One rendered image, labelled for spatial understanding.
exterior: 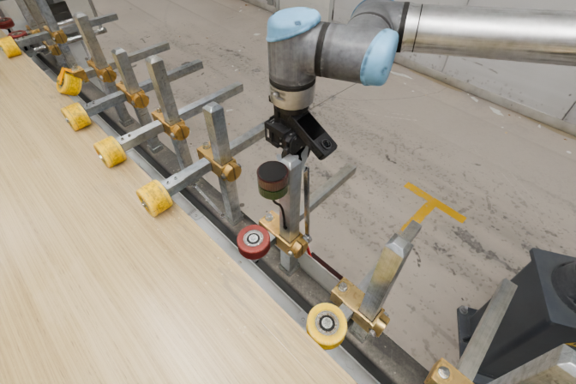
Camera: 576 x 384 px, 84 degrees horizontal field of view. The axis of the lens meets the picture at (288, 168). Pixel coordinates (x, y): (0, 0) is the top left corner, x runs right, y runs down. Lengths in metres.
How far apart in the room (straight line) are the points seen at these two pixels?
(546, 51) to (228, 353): 0.77
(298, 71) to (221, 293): 0.48
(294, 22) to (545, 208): 2.20
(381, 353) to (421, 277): 1.00
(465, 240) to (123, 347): 1.78
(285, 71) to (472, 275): 1.63
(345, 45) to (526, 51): 0.31
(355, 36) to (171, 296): 0.62
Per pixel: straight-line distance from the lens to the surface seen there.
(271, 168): 0.61
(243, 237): 0.80
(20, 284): 0.94
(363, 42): 0.55
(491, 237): 2.19
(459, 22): 0.68
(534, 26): 0.70
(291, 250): 0.83
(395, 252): 0.56
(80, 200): 1.03
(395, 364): 0.93
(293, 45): 0.56
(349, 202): 2.05
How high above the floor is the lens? 1.57
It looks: 45 degrees down
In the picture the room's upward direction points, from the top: straight up
